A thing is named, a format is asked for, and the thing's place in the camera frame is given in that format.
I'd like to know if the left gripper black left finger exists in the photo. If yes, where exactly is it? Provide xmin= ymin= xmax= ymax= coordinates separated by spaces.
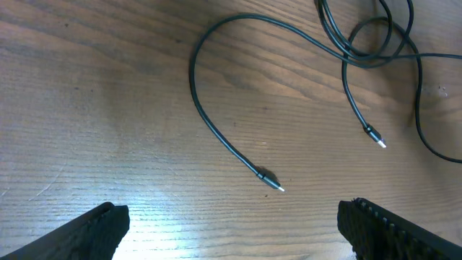
xmin=2 ymin=201 xmax=130 ymax=260

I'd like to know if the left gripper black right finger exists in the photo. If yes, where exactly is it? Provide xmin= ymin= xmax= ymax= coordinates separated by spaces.
xmin=337 ymin=198 xmax=461 ymax=260

